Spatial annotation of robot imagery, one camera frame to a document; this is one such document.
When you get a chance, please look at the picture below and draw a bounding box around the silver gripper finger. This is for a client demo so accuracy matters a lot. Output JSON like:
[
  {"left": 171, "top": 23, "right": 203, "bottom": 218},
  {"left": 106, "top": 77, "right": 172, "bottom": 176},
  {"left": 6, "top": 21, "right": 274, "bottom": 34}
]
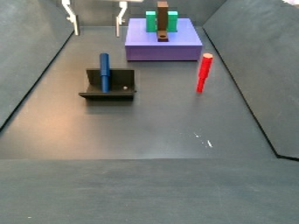
[
  {"left": 60, "top": 0, "right": 80, "bottom": 35},
  {"left": 116, "top": 1, "right": 127, "bottom": 38}
]

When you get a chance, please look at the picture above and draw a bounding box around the blue hexagonal peg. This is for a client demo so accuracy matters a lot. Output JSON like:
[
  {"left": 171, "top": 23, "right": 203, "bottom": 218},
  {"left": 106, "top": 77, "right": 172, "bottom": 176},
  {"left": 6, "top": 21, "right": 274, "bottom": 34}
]
[{"left": 99, "top": 53, "right": 110, "bottom": 93}]

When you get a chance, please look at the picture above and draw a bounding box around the brown slotted holder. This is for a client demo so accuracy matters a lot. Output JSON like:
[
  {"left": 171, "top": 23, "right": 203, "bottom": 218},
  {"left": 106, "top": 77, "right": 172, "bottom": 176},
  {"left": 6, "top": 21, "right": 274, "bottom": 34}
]
[{"left": 156, "top": 1, "right": 168, "bottom": 42}]

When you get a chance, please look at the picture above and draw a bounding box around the green block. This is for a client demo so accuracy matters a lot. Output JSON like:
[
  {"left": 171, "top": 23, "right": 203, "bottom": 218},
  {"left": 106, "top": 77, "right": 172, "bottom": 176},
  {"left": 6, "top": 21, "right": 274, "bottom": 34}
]
[{"left": 144, "top": 10, "right": 179, "bottom": 32}]

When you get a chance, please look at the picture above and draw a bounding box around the red hexagonal peg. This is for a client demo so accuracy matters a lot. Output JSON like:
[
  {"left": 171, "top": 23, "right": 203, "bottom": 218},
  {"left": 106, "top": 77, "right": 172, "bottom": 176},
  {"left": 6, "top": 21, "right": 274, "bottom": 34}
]
[{"left": 197, "top": 52, "right": 214, "bottom": 93}]

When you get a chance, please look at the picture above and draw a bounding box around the purple base block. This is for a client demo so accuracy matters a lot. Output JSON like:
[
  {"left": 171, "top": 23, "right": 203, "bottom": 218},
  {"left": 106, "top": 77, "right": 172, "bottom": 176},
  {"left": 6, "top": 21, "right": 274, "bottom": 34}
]
[{"left": 126, "top": 18, "right": 203, "bottom": 61}]

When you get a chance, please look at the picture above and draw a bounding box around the black angle bracket fixture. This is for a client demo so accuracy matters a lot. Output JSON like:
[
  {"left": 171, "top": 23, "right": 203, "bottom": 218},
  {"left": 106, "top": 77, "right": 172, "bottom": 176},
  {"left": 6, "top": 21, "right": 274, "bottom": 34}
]
[{"left": 79, "top": 69, "right": 136, "bottom": 101}]

